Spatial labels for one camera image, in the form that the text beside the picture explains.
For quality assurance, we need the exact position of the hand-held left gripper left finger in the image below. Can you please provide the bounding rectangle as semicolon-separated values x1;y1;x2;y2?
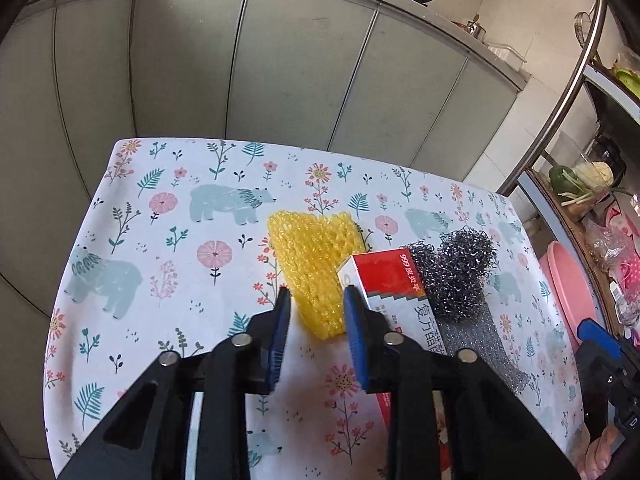
57;286;293;480

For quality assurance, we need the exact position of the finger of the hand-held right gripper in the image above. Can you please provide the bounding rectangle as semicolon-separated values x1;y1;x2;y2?
574;317;625;350

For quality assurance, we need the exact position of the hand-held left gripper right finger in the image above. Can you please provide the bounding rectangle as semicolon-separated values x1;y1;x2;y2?
342;285;581;480

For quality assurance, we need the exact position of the pink plastic basin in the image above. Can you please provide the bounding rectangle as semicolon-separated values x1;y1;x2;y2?
544;240;615;347

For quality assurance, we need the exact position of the red white cardboard box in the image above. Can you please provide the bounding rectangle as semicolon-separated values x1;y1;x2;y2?
336;247;469;480

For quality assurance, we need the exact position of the yellow mesh sponge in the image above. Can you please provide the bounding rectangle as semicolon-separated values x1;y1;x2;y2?
267;210;364;344

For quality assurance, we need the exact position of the silver scouring pad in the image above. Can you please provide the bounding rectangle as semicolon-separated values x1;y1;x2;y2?
439;304;532;397

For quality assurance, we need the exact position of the steel wool scrubber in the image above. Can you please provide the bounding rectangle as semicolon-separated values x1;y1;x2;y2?
399;227;499;324

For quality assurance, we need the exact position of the person's right hand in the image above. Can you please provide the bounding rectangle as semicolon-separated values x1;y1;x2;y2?
574;424;632;480

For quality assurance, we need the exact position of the clear plastic bag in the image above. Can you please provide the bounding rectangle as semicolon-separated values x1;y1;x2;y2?
584;219;634;273

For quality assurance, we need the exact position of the red white plastic bag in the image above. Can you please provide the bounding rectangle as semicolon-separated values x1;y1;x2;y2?
602;199;640;288

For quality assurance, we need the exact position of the wooden shelf rack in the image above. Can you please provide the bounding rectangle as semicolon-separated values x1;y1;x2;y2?
517;59;640;341

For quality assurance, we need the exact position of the floral bear tablecloth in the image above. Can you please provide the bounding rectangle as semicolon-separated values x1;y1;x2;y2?
42;137;589;480

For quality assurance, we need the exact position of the green vegetable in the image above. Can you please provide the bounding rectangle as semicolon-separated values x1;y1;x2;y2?
548;165;577;197

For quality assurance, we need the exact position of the pale cabbage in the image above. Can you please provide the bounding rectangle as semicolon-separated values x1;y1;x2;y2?
570;160;615;194

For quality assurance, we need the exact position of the black jar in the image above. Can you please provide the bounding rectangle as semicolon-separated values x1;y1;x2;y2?
594;134;627;173

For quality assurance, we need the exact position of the curved metal pole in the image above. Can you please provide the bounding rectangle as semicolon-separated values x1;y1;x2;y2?
494;0;609;199

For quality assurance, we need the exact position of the grey kitchen cabinet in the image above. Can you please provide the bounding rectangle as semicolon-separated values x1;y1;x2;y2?
0;0;532;283

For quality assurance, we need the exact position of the white plastic container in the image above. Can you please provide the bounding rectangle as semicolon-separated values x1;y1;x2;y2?
486;39;529;69

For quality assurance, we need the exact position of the steel pot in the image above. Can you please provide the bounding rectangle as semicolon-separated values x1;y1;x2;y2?
464;14;489;42

